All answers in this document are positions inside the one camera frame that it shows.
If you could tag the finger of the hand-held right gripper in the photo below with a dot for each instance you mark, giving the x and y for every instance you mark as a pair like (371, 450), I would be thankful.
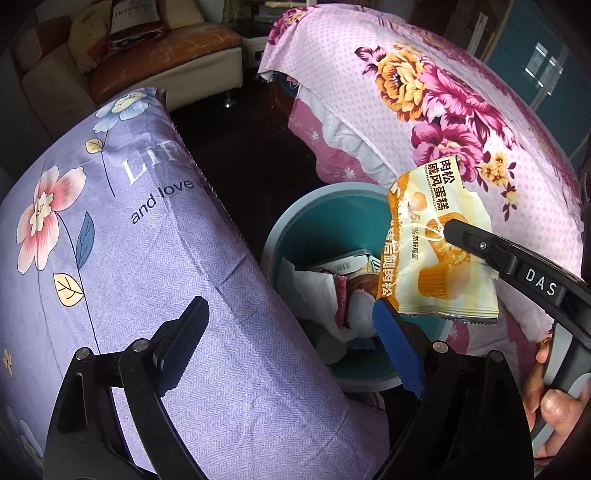
(480, 249)

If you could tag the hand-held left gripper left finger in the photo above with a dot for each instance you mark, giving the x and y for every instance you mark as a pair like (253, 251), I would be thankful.
(182, 341)

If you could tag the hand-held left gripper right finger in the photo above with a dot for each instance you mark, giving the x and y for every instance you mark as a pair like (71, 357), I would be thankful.
(397, 346)

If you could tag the orange cake wrapper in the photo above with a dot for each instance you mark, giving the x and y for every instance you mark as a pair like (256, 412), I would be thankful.
(415, 258)

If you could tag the white tissue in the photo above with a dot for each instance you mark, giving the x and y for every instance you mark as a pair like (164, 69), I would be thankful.
(309, 290)

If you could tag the teal trash bin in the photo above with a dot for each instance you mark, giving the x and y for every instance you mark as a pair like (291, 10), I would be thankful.
(300, 217)

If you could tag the person's right hand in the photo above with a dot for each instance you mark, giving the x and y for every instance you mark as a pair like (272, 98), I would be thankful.
(563, 415)

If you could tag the purple floral bed sheet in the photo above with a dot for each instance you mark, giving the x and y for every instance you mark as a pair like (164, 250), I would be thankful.
(138, 277)

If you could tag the teal wooden door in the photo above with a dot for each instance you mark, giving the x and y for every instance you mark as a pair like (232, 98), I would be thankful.
(508, 83)

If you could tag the rose pink quilt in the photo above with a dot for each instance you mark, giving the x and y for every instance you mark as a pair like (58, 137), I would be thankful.
(332, 134)

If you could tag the pink floral blanket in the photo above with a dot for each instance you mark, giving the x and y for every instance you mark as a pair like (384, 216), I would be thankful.
(351, 92)

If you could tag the beige brown leather sofa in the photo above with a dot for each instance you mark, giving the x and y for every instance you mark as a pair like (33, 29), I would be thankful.
(184, 50)

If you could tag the white low cabinet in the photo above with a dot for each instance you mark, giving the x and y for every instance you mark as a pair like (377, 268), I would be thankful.
(256, 48)

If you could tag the red printed bag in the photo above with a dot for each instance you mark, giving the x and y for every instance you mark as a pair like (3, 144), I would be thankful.
(138, 23)

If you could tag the yellow cushion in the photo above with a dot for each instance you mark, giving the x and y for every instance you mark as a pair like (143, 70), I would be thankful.
(90, 32)

